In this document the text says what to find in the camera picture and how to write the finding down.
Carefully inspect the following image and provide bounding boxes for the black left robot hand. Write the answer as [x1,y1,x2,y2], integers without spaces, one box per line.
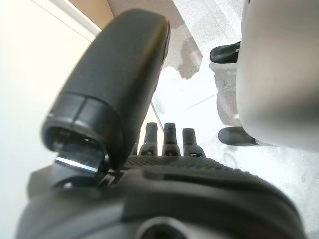
[14,8,302,239]

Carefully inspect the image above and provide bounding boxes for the brown cardboard panel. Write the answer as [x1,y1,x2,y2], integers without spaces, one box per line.
[68,0,184,29]

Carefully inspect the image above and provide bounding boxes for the white counter cabinet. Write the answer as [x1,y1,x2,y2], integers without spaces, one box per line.
[0,0,115,239]

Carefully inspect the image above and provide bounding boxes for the black left robot foot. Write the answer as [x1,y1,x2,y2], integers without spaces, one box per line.
[218,126,260,147]

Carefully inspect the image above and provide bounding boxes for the black right robot foot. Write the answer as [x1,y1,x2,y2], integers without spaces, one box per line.
[209,41,241,64]

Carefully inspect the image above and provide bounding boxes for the black robot foot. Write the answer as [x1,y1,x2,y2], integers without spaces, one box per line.
[218,126,260,147]
[209,41,241,64]

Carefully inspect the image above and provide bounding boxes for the silver left robot leg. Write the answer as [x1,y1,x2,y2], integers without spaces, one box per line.
[235,0,319,147]

